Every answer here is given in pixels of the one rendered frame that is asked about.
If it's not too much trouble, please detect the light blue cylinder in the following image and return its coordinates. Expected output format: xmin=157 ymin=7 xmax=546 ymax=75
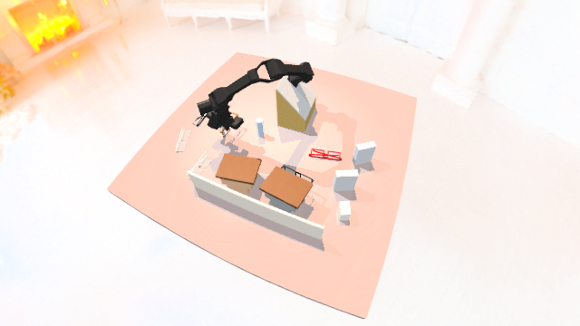
xmin=256 ymin=119 xmax=264 ymax=137

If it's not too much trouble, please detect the long white flat panel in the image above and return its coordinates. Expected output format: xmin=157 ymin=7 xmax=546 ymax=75
xmin=187 ymin=170 xmax=324 ymax=240

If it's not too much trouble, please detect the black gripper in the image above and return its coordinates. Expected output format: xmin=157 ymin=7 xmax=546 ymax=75
xmin=206 ymin=105 xmax=244 ymax=131

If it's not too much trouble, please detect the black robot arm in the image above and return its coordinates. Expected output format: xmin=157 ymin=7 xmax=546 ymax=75
xmin=197 ymin=58 xmax=315 ymax=129

